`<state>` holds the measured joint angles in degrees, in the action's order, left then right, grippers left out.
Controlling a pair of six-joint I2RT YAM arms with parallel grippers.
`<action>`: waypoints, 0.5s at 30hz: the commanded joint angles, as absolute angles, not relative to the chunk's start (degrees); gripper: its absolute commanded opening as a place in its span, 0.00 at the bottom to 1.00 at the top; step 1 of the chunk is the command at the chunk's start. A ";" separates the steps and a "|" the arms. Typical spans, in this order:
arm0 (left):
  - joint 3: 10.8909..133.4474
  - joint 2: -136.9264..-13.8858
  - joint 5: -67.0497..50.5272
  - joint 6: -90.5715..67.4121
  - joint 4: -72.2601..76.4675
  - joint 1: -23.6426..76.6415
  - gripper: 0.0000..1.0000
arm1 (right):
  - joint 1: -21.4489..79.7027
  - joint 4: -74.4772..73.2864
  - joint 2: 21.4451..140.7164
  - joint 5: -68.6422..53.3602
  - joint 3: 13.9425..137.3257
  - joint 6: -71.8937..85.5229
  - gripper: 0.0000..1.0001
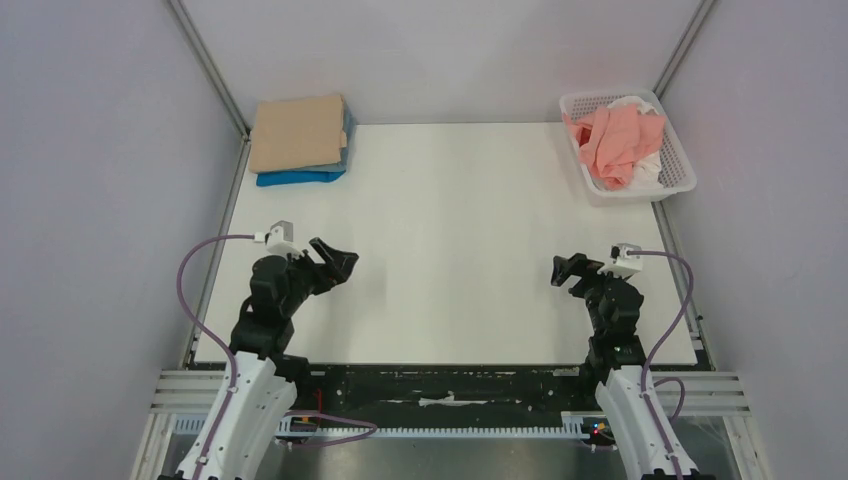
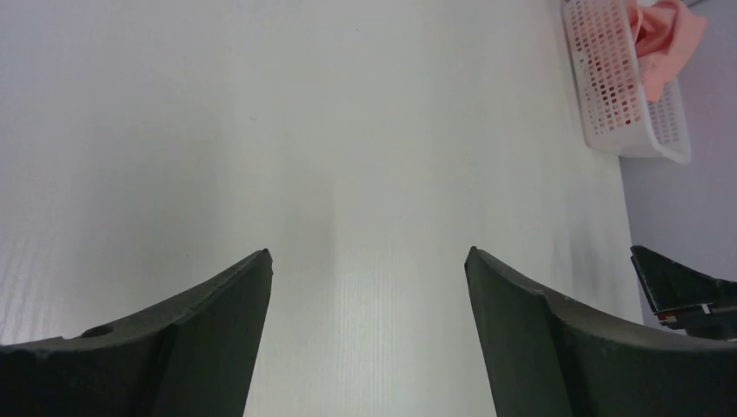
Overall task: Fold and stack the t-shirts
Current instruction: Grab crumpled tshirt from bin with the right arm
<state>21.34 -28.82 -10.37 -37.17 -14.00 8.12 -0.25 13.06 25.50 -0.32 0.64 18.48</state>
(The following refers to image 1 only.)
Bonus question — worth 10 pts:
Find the white slotted cable duct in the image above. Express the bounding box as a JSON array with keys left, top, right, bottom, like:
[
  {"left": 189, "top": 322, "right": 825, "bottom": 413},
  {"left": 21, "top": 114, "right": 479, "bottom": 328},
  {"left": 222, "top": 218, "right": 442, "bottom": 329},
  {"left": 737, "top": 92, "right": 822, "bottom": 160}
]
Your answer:
[{"left": 173, "top": 410, "right": 617, "bottom": 440}]

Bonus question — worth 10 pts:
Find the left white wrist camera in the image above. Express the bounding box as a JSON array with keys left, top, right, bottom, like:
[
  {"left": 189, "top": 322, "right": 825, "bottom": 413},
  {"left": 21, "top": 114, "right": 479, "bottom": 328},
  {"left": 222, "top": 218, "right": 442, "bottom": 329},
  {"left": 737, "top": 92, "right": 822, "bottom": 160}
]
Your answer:
[{"left": 253, "top": 220, "right": 305, "bottom": 259}]

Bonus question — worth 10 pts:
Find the folded blue t shirt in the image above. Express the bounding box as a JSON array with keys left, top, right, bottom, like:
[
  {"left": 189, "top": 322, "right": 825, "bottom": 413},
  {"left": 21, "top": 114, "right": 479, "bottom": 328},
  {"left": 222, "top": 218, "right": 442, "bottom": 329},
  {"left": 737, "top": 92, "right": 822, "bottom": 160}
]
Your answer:
[{"left": 256, "top": 171, "right": 345, "bottom": 187}]

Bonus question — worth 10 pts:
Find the aluminium frame rail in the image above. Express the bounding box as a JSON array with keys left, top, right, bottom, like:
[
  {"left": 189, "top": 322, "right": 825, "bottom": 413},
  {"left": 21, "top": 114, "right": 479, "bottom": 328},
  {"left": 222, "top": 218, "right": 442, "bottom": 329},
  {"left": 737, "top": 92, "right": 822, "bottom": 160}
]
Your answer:
[{"left": 164, "top": 0, "right": 250, "bottom": 140}]

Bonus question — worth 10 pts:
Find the white plastic basket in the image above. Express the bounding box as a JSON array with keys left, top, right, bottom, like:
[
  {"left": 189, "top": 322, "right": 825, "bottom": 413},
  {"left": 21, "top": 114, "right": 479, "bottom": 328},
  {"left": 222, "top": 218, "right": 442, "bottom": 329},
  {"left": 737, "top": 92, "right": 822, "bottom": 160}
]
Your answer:
[{"left": 559, "top": 87, "right": 697, "bottom": 206}]

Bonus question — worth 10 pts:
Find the white t shirt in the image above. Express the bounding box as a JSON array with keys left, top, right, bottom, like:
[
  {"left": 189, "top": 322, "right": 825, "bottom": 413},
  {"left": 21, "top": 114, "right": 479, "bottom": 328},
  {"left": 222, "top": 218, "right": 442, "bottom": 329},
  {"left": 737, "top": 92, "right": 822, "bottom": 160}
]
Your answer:
[{"left": 608, "top": 96, "right": 663, "bottom": 191}]

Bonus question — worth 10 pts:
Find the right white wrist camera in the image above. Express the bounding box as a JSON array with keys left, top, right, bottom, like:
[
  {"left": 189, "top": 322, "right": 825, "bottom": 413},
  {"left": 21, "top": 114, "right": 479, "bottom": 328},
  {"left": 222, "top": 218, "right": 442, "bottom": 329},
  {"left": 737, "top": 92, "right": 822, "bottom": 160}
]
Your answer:
[{"left": 598, "top": 243, "right": 644, "bottom": 279}]

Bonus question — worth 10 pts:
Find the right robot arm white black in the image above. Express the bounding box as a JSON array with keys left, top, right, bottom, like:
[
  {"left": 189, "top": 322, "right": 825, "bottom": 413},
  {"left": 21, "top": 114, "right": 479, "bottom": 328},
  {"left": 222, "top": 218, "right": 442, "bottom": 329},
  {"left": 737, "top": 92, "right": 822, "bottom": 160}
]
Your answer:
[{"left": 550, "top": 244, "right": 706, "bottom": 479}]

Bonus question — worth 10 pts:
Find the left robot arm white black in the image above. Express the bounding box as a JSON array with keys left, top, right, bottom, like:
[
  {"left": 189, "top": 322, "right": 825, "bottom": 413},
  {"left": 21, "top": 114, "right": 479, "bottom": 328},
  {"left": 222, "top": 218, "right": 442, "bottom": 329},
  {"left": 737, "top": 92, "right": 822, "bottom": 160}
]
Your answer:
[{"left": 173, "top": 233, "right": 359, "bottom": 479}]

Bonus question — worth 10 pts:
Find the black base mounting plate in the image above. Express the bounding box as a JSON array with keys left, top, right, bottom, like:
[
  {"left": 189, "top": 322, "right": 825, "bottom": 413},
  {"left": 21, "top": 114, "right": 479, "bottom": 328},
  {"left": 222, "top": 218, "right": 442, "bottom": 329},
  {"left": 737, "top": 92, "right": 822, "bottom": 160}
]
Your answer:
[{"left": 293, "top": 363, "right": 601, "bottom": 430}]

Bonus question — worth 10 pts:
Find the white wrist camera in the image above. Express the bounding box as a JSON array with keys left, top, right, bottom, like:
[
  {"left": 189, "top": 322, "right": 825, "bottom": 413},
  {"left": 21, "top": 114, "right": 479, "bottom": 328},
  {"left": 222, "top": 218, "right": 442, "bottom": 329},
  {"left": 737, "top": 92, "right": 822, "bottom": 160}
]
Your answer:
[
  {"left": 253, "top": 220, "right": 305, "bottom": 259},
  {"left": 598, "top": 243, "right": 644, "bottom": 279}
]

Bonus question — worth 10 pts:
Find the folded grey-blue t shirt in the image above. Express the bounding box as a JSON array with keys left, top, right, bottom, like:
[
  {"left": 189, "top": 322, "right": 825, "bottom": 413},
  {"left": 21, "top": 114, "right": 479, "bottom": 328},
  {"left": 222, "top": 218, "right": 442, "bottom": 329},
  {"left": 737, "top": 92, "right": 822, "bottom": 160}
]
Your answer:
[{"left": 297, "top": 105, "right": 357, "bottom": 173}]

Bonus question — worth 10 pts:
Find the folded beige t shirt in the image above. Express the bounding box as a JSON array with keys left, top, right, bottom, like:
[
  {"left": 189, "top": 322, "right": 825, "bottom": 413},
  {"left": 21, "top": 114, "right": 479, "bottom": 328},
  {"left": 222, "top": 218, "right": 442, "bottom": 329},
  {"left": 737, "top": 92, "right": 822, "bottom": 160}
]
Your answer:
[{"left": 248, "top": 94, "right": 348, "bottom": 174}]

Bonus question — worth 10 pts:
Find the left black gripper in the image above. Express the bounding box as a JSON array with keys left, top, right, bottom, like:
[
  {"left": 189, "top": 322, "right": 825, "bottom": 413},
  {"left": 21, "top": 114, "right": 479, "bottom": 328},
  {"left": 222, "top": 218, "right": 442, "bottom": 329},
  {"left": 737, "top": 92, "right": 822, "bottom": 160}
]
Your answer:
[{"left": 280, "top": 237, "right": 358, "bottom": 316}]

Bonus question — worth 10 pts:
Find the pink t shirt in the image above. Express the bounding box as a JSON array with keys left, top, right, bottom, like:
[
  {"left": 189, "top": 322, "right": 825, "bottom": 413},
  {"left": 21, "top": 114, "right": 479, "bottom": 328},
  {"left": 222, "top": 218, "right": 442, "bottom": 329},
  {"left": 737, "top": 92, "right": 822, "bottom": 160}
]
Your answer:
[{"left": 563, "top": 105, "right": 666, "bottom": 191}]

